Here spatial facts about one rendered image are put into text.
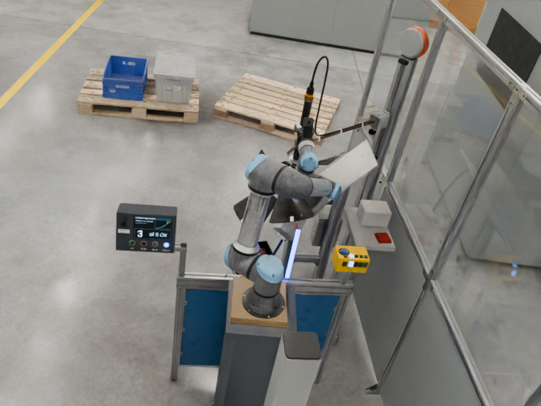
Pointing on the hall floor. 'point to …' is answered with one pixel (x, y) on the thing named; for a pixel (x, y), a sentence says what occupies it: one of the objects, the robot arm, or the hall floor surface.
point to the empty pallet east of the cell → (274, 105)
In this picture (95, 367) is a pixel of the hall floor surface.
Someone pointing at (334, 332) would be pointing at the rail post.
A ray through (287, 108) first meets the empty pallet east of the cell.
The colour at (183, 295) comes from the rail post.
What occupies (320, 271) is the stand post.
